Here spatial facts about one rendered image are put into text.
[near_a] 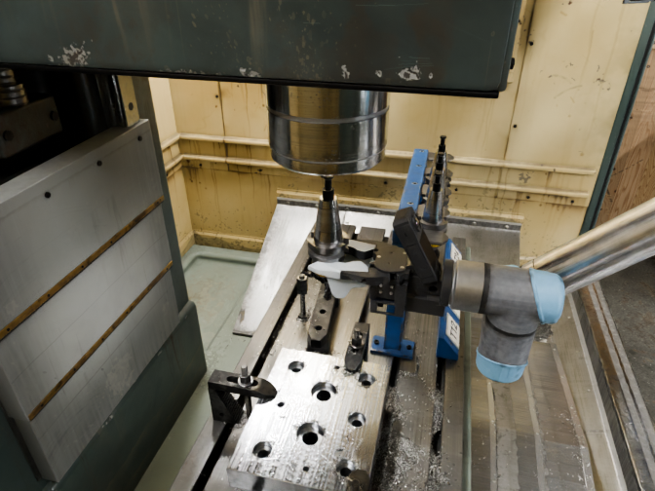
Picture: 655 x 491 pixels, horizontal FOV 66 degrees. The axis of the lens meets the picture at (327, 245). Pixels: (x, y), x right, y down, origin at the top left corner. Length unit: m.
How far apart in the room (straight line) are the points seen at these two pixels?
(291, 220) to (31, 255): 1.17
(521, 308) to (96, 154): 0.73
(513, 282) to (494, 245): 1.07
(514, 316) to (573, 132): 1.07
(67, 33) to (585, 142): 1.48
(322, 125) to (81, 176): 0.47
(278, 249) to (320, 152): 1.22
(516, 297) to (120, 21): 0.60
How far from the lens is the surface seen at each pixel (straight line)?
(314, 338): 1.13
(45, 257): 0.89
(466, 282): 0.74
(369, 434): 0.93
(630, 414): 1.38
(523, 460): 1.26
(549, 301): 0.76
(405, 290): 0.74
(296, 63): 0.54
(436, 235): 1.03
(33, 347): 0.92
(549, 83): 1.70
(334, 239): 0.74
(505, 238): 1.84
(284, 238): 1.84
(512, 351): 0.81
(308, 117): 0.60
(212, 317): 1.83
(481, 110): 1.71
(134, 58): 0.62
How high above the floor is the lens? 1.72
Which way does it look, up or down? 32 degrees down
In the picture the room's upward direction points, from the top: straight up
